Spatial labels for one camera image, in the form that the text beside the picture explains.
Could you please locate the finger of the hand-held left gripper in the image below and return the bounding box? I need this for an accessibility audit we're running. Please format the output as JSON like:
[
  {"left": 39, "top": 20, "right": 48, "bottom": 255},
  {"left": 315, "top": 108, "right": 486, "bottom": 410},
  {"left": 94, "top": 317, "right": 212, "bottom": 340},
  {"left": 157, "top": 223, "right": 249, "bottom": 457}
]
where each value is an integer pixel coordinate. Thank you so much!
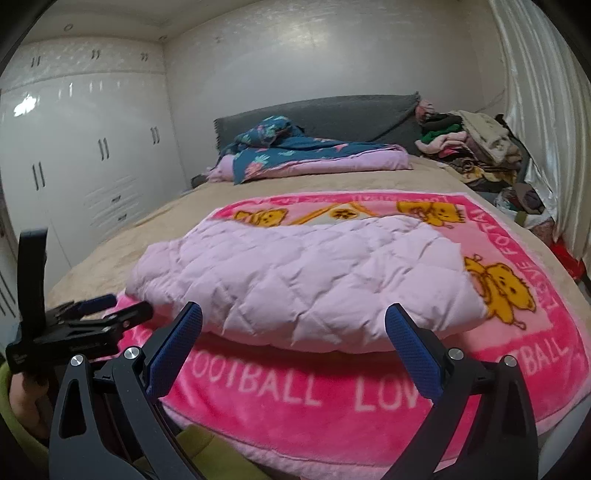
[
  {"left": 53, "top": 294, "right": 117, "bottom": 324},
  {"left": 104, "top": 302, "right": 154, "bottom": 340}
]

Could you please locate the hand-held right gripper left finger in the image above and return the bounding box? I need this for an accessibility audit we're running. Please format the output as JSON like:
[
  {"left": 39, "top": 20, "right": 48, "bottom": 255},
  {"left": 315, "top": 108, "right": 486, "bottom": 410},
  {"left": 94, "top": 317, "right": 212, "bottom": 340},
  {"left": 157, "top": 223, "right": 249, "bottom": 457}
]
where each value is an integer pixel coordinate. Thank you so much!
[{"left": 48, "top": 301, "right": 204, "bottom": 480}]

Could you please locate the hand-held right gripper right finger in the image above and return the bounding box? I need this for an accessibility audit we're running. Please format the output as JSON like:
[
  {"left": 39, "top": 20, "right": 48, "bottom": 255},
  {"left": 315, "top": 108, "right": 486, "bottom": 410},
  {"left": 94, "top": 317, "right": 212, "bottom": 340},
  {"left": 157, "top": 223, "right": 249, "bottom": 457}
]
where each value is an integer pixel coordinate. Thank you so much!
[{"left": 385, "top": 303, "right": 541, "bottom": 480}]

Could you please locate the pink quilted jacket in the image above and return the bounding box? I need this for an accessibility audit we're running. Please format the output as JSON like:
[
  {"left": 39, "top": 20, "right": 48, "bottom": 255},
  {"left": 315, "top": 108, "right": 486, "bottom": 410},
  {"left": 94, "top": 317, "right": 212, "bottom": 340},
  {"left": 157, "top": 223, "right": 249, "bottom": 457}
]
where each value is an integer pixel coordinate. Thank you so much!
[{"left": 126, "top": 215, "right": 490, "bottom": 354}]

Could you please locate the heap of dark clothes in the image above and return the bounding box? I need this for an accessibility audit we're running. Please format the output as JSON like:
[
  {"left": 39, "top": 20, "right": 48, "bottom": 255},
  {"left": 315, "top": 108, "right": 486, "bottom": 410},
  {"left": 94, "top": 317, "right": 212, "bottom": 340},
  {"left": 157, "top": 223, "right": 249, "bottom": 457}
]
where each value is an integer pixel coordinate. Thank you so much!
[{"left": 494, "top": 182, "right": 557, "bottom": 227}]

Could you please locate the pile of folded clothes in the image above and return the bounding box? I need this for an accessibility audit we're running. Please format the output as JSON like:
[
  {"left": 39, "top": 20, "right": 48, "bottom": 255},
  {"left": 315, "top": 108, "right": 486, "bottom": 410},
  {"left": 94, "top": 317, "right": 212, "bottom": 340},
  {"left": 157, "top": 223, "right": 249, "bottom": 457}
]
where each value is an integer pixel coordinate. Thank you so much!
[{"left": 413, "top": 99, "right": 525, "bottom": 190}]

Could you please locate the person's left hand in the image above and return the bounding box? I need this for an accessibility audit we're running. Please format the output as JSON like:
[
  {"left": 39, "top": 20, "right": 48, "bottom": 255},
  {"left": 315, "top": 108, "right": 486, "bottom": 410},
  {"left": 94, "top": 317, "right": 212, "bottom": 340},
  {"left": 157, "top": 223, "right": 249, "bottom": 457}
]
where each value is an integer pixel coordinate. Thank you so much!
[{"left": 9, "top": 371, "right": 51, "bottom": 437}]

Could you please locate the bed with tan sheet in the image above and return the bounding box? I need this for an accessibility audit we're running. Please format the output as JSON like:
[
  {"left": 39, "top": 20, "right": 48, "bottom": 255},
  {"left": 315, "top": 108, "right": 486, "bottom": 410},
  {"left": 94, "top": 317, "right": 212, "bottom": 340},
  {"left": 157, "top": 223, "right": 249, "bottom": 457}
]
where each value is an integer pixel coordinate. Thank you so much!
[{"left": 46, "top": 154, "right": 591, "bottom": 435}]

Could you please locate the pink printed blanket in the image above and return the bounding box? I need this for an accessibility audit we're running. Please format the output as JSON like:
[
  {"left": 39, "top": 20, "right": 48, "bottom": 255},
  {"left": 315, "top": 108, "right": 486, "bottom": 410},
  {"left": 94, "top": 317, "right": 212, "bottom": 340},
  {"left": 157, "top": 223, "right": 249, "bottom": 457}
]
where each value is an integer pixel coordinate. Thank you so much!
[{"left": 102, "top": 191, "right": 585, "bottom": 469}]

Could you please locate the white wardrobe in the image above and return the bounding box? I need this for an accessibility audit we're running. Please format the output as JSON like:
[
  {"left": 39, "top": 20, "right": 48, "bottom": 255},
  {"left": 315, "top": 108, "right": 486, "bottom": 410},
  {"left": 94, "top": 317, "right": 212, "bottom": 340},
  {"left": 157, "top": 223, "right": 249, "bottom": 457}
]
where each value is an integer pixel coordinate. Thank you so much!
[{"left": 0, "top": 39, "right": 190, "bottom": 324}]

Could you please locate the pink pillow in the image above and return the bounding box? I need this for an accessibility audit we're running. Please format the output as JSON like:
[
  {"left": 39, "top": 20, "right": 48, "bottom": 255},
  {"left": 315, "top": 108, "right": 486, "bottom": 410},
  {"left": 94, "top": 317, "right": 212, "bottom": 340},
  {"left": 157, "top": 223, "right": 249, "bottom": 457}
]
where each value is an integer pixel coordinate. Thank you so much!
[{"left": 205, "top": 154, "right": 238, "bottom": 185}]

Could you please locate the teal floral quilt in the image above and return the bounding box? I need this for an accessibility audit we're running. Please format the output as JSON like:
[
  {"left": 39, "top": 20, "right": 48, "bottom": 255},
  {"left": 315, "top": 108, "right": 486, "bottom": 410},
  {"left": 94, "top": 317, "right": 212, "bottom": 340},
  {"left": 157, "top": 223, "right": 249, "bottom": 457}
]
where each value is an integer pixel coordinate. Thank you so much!
[{"left": 208, "top": 134, "right": 411, "bottom": 185}]

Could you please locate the teal floral pillow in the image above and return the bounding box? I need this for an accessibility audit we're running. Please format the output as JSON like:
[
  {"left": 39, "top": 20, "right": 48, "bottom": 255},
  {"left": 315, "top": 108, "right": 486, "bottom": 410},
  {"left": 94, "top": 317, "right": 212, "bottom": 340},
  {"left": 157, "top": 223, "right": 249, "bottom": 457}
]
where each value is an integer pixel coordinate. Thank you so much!
[{"left": 235, "top": 116, "right": 301, "bottom": 148}]

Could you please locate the grey headboard cover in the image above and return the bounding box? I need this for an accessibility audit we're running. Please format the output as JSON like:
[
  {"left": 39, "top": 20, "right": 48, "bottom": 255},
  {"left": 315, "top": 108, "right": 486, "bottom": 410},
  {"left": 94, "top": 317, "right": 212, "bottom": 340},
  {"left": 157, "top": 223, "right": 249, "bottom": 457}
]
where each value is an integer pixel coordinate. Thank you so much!
[{"left": 213, "top": 92, "right": 423, "bottom": 155}]

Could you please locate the white satin curtain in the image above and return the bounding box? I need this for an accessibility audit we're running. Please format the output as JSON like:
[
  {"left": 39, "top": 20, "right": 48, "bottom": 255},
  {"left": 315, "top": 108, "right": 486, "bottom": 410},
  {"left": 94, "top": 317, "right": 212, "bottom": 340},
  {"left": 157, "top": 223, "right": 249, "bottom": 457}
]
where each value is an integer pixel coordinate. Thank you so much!
[{"left": 489, "top": 0, "right": 591, "bottom": 287}]

